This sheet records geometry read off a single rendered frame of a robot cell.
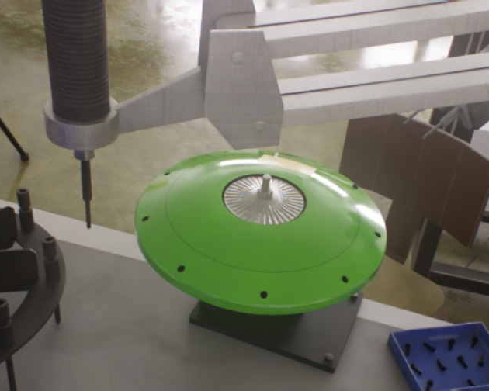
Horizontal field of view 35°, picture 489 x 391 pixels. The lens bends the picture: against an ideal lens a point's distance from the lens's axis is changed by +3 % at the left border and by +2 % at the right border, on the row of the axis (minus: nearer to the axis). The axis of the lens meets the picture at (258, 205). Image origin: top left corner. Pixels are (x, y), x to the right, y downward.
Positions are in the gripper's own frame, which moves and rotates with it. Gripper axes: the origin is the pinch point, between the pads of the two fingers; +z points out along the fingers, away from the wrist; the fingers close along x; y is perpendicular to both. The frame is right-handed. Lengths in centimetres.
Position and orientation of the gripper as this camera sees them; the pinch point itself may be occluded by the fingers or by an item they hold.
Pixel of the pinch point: (413, 130)
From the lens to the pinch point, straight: 102.3
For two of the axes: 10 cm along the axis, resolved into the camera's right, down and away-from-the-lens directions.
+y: 4.2, 5.1, 7.5
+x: -5.0, -5.6, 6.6
